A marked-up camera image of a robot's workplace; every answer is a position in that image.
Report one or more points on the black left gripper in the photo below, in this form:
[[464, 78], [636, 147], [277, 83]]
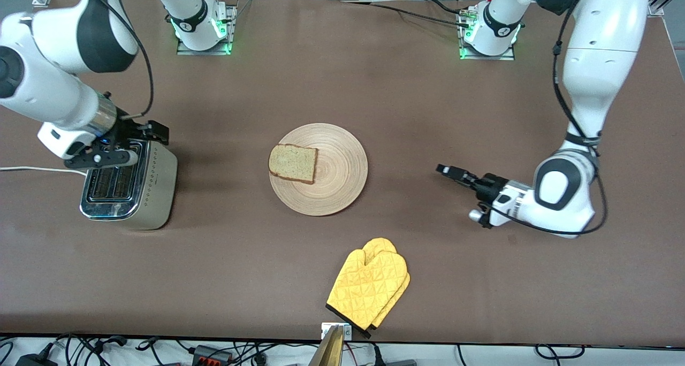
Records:
[[488, 186]]

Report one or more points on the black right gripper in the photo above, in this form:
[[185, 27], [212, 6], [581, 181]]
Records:
[[130, 131]]

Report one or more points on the round wooden plate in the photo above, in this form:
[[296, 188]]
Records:
[[337, 189]]

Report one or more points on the brown-crust bread slice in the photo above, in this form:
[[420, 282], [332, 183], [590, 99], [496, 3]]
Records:
[[291, 162]]

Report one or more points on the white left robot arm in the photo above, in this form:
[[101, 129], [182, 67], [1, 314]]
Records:
[[599, 61]]

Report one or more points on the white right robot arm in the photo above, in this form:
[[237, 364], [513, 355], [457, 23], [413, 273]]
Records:
[[53, 39]]

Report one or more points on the silver two-slot toaster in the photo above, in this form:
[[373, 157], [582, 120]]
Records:
[[155, 195]]

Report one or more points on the yellow quilted oven mitt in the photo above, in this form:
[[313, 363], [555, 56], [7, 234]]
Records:
[[381, 245], [364, 288]]

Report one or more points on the black orange connector box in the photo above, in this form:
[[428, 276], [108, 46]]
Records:
[[211, 354]]

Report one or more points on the black power adapter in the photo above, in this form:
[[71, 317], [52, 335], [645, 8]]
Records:
[[35, 361]]

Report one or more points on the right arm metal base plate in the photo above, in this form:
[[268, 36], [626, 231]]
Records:
[[203, 52]]

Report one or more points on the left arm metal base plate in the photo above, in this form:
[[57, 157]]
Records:
[[503, 57]]

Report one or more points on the silver camera mount bracket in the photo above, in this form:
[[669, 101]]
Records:
[[326, 331]]

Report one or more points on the golden camera pole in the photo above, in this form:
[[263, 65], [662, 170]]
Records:
[[329, 352]]

